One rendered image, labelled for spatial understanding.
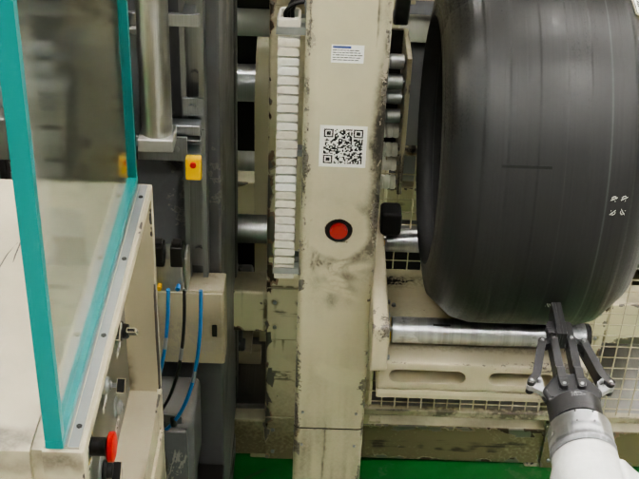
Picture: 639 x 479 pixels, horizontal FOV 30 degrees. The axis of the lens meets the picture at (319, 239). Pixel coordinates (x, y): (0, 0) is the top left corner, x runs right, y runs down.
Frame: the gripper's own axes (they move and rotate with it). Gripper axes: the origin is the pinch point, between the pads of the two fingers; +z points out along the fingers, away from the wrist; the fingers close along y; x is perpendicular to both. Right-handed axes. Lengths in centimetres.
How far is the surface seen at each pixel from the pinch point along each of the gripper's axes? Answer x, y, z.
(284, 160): -11, 43, 25
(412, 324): 14.1, 20.5, 13.6
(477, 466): 114, -6, 65
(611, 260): -11.2, -6.6, 2.2
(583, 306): -0.4, -4.4, 3.7
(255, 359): 102, 52, 89
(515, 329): 14.3, 3.0, 13.3
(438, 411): 80, 8, 53
